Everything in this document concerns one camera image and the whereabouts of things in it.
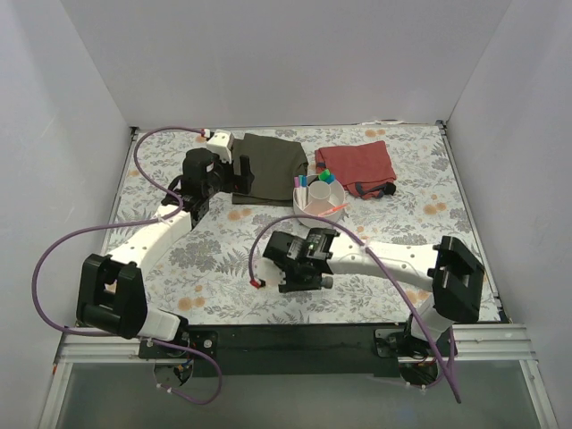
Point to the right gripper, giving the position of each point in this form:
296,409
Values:
277,249

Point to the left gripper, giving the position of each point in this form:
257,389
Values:
235,177

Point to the pink cap white marker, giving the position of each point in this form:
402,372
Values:
298,190

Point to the teal cap white marker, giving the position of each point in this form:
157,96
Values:
304,190

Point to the orange pink pen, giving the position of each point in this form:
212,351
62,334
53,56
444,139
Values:
333,210

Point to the green cap black highlighter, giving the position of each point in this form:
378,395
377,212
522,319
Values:
325,176

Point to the blue and grey stubby marker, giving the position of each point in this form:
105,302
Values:
327,282

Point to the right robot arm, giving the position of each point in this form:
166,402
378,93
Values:
450,273

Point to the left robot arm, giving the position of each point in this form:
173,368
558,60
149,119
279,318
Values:
112,295

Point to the olive green folded cloth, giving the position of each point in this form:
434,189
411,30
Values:
274,163

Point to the white round divided organizer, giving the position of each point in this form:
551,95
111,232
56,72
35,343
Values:
321,197

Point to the floral table mat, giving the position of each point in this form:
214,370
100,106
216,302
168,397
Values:
204,276

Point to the red folded cloth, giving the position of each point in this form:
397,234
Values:
364,171

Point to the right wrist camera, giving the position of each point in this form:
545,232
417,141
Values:
268,274

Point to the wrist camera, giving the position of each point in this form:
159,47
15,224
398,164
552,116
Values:
221,143
268,274

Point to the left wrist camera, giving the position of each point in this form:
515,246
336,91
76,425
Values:
221,143

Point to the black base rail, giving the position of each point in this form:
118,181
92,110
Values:
375,349

